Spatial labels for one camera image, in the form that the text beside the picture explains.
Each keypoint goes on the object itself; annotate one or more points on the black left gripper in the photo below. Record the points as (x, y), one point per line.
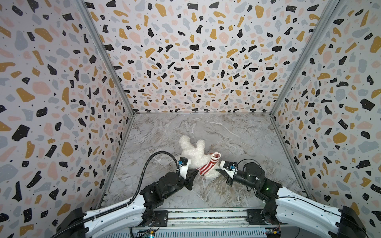
(192, 173)

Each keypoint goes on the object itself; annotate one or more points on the white plush teddy bear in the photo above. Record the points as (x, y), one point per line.
(197, 156)

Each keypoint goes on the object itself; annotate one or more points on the red white striped knit sweater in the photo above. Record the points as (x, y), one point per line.
(214, 158)

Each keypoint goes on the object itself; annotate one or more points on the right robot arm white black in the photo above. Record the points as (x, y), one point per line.
(283, 206)

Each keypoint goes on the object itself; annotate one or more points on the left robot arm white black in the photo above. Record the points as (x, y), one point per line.
(126, 214)

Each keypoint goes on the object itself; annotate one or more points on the white ribbed vent strip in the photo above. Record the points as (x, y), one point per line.
(209, 233)

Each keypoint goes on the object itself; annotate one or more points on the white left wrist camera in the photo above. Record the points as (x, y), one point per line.
(183, 166)

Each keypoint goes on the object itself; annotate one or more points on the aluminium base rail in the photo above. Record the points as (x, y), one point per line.
(204, 217)

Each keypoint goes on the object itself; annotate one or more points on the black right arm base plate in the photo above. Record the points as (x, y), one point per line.
(256, 217)

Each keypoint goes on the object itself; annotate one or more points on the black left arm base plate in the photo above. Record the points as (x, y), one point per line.
(155, 218)

